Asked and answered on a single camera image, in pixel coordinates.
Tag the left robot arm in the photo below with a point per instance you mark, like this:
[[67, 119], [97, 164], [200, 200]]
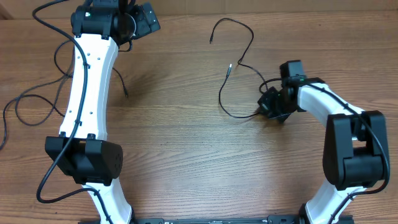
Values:
[[82, 150]]

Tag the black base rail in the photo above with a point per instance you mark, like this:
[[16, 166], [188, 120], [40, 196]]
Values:
[[271, 219]]

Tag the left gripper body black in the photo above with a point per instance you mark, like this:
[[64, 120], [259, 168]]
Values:
[[142, 27]]

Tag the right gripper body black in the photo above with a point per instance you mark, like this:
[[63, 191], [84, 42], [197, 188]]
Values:
[[274, 107]]

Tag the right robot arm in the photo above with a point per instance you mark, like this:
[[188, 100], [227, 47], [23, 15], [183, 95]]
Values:
[[355, 153]]

